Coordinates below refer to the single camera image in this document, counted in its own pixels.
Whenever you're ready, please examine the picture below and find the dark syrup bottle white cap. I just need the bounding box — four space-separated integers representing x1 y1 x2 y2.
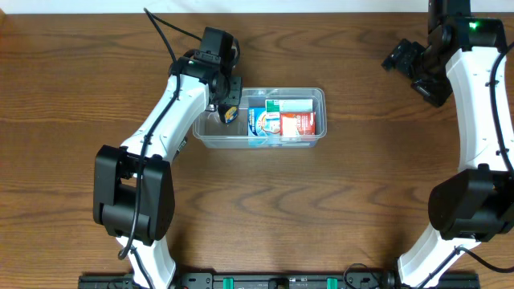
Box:
218 104 239 124

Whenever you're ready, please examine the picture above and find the white green medicine box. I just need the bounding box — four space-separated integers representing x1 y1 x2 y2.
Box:
265 99 313 113

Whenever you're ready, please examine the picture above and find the blue cooling patch box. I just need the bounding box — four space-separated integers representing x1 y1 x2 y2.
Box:
247 106 312 149

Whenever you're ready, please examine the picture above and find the red medicine box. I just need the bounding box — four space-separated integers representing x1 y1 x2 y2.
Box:
279 112 316 137

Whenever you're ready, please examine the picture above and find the green Zam-Buk ointment box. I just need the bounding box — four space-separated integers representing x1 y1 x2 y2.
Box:
173 136 188 159

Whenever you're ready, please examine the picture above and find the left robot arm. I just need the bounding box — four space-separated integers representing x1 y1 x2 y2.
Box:
93 27 243 288

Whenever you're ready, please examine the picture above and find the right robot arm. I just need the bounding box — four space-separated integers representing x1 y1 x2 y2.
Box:
381 0 513 288

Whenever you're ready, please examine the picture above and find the clear plastic container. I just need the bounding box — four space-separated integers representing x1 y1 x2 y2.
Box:
193 88 327 149

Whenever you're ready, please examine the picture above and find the black mounting rail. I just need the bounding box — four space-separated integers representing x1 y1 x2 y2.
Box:
77 271 481 289

